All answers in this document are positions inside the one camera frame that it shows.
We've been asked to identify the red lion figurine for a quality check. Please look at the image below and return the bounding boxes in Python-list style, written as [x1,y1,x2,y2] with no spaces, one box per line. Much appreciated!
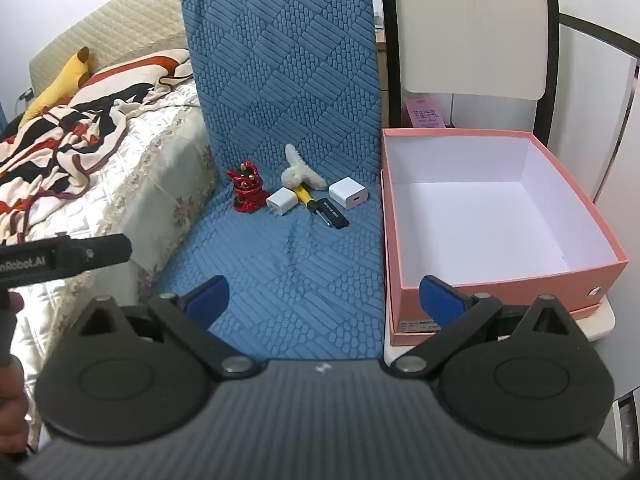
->
[226,158,266,214]

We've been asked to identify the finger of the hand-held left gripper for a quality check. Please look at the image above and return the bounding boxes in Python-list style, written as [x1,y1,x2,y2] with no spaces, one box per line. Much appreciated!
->
[47,232,133,277]

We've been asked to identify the beige quilted headboard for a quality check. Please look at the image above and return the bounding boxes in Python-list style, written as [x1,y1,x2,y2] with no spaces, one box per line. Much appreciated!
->
[29,0,190,97]

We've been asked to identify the person's left hand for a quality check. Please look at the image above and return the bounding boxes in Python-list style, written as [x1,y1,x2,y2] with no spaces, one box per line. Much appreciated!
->
[0,291,27,456]

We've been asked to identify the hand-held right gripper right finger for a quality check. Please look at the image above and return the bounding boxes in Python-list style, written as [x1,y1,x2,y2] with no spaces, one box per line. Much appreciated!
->
[382,275,585,379]

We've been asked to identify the black rectangular device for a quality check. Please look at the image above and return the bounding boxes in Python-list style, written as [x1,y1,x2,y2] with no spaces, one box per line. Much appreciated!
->
[314,197,349,231]

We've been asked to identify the white panel black frame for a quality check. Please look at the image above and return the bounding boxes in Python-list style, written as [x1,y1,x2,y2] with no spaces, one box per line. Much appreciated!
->
[377,0,561,133]

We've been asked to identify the floral bedspread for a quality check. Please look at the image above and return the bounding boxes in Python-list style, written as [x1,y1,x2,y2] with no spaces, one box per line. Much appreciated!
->
[10,80,222,456]

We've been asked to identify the pink paper tag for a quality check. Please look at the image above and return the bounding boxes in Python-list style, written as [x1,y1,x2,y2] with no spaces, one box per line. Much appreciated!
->
[402,94,453,130]

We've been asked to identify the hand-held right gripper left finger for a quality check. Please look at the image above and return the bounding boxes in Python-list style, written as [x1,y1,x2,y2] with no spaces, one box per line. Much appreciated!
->
[70,275,263,382]

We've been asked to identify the pink cardboard box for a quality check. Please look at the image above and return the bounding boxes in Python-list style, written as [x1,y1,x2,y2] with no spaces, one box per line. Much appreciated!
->
[381,128,630,322]

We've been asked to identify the blue textured cover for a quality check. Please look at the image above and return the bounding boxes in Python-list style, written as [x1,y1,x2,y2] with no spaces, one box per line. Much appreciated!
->
[150,0,390,361]

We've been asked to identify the yellow plush toy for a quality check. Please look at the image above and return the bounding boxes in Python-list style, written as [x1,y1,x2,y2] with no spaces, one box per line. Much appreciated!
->
[20,46,94,123]

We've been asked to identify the yellow handled screwdriver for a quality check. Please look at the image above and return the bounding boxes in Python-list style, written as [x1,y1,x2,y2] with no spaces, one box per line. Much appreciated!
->
[292,185,332,227]

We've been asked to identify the white curved panel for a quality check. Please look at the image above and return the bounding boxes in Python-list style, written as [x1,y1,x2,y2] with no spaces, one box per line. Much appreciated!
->
[542,10,640,281]

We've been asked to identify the white charger plug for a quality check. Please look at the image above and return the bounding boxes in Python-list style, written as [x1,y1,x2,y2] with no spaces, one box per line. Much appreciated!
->
[265,187,299,217]
[328,176,369,209]

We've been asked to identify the printed blanket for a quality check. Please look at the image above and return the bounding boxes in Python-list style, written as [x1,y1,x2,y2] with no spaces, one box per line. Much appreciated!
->
[0,49,198,247]

